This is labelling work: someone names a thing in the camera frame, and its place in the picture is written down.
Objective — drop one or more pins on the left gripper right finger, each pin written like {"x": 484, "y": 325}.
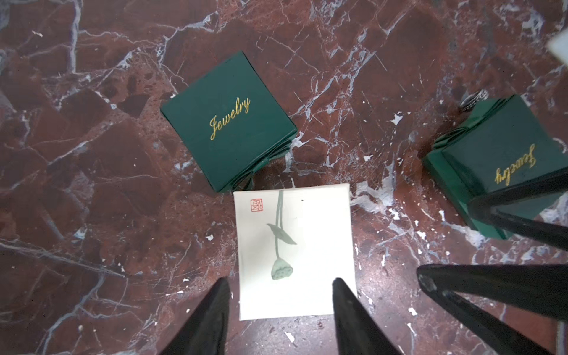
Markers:
{"x": 356, "y": 332}

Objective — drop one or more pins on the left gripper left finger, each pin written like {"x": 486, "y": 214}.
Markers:
{"x": 206, "y": 329}

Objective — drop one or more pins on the green jewelry box near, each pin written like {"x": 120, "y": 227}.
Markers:
{"x": 501, "y": 144}

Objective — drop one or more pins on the green jewelry box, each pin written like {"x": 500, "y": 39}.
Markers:
{"x": 501, "y": 144}
{"x": 231, "y": 124}

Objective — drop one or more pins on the green jewelry box far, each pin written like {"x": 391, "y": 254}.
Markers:
{"x": 231, "y": 124}

